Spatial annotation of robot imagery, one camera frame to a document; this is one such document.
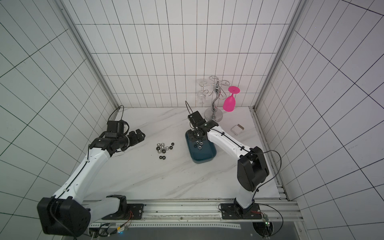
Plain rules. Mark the silver wine glass rack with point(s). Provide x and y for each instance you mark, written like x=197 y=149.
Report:
x=213 y=112

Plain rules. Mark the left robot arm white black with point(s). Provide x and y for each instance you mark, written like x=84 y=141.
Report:
x=63 y=214

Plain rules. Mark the small white cube box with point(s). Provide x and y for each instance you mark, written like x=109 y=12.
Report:
x=237 y=129

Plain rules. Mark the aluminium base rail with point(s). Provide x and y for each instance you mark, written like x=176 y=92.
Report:
x=200 y=213

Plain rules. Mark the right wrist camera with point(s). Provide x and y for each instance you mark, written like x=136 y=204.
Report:
x=196 y=119

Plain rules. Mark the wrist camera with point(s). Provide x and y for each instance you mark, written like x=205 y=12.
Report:
x=196 y=119
x=116 y=127

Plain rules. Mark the pink plastic wine glass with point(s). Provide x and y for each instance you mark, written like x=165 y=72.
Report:
x=230 y=102

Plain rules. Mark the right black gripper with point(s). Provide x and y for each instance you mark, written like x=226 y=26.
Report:
x=197 y=129

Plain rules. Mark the clear hanging wine glass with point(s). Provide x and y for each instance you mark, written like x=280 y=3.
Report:
x=202 y=92

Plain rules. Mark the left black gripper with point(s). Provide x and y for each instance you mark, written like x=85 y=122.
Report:
x=135 y=139

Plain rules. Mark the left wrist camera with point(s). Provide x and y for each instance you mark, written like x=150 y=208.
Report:
x=116 y=127

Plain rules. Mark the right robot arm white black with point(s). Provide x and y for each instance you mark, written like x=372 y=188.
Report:
x=252 y=168

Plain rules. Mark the teal storage box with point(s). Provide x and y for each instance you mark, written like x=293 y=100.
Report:
x=201 y=151

